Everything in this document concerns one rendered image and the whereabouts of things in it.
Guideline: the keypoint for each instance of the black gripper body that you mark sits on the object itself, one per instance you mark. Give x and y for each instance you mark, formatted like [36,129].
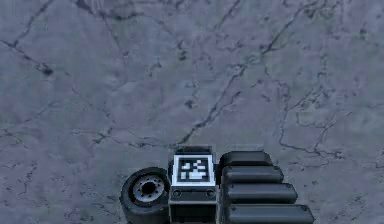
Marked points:
[146,191]

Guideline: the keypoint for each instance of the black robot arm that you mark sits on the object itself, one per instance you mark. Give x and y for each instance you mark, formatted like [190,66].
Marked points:
[253,193]

